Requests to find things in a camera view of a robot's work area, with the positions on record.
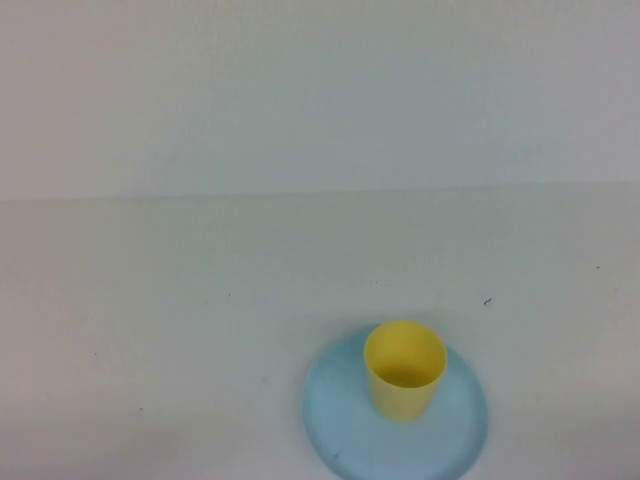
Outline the light blue round plate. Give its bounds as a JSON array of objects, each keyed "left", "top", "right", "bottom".
[{"left": 301, "top": 324, "right": 490, "bottom": 480}]

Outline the yellow plastic cup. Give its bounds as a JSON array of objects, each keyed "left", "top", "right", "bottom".
[{"left": 363, "top": 319, "right": 448, "bottom": 424}]

